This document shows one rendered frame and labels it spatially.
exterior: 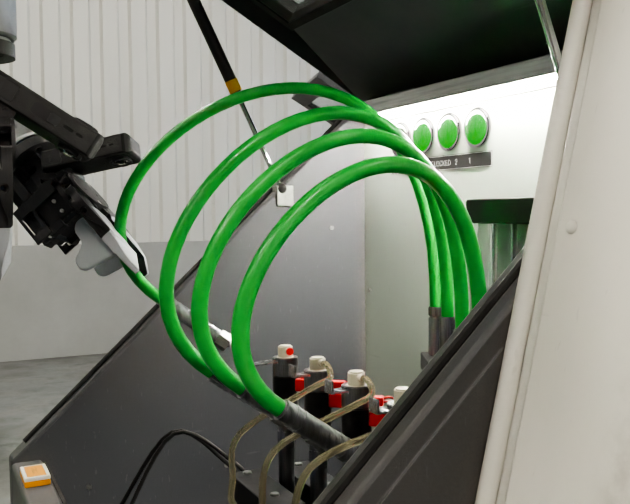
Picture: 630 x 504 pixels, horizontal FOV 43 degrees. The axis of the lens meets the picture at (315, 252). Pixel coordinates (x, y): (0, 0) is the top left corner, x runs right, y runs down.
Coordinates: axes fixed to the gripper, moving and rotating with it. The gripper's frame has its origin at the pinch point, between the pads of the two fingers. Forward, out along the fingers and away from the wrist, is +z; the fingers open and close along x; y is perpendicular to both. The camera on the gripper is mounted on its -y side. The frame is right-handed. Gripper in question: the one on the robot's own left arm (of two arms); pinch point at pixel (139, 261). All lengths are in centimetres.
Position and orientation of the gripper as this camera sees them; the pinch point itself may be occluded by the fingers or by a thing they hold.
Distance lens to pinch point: 95.1
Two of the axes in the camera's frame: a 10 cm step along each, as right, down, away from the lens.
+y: -7.3, 6.8, 0.1
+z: 6.6, 7.1, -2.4
